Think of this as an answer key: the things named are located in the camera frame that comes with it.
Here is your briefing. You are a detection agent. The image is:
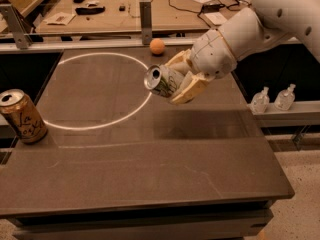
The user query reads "black device on desk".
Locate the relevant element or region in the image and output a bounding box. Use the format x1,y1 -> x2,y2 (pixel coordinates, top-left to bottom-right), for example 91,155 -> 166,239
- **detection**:
75,6 -> 105,15

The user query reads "metal bracket left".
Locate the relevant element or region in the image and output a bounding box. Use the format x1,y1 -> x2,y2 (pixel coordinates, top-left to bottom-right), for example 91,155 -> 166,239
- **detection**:
0,4 -> 32,49

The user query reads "white green 7up can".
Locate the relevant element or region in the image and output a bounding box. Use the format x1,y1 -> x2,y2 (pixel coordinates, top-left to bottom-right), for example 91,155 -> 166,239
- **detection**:
144,65 -> 184,98

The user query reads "white paper card right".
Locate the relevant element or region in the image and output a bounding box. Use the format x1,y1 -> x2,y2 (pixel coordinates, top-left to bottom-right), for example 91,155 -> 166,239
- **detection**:
205,12 -> 227,26

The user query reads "clear small bottle right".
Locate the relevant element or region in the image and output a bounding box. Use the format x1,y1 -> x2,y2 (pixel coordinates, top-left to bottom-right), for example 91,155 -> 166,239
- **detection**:
274,84 -> 296,111

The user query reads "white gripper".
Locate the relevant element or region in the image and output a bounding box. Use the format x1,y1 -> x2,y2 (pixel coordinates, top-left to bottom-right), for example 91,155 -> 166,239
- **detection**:
165,30 -> 237,105

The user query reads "metal rail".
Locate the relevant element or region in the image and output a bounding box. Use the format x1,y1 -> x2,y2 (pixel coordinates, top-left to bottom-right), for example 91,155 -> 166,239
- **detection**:
0,37 -> 302,54

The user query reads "white paper sheet left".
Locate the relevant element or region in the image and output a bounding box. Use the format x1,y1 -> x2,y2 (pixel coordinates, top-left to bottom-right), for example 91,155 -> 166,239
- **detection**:
45,12 -> 75,26

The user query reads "clear small bottle left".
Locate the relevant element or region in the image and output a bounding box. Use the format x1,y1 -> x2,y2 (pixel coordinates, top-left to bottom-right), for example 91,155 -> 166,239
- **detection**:
250,87 -> 269,114

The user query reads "black cable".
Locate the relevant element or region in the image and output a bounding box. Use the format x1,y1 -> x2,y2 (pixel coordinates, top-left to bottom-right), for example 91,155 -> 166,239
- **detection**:
167,0 -> 251,28

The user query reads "orange ball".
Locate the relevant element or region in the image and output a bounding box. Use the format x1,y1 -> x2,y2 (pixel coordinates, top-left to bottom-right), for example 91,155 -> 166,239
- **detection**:
149,38 -> 165,55

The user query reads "clear small bottle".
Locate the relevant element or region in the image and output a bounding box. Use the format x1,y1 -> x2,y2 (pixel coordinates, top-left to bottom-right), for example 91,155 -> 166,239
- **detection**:
274,84 -> 296,111
250,87 -> 269,114

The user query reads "small black box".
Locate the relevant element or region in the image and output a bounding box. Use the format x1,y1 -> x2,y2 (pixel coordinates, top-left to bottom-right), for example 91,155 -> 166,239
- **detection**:
119,5 -> 126,11

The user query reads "wooden background desk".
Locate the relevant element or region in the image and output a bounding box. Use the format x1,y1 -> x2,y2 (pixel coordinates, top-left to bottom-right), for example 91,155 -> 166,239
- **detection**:
37,0 -> 247,35

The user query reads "metal bracket middle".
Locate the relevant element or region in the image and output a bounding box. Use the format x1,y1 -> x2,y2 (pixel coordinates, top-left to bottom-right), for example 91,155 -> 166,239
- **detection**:
139,0 -> 152,45

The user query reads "metal bracket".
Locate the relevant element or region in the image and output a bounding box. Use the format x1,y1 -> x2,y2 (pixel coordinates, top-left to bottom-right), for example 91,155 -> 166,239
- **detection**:
139,0 -> 152,45
0,4 -> 32,49

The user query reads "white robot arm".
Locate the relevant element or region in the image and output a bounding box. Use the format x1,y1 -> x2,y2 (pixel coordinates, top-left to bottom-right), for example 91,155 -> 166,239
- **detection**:
166,0 -> 320,104

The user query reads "gold LaCroix can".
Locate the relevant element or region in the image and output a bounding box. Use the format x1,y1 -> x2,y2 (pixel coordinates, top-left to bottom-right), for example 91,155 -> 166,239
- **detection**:
0,89 -> 47,144

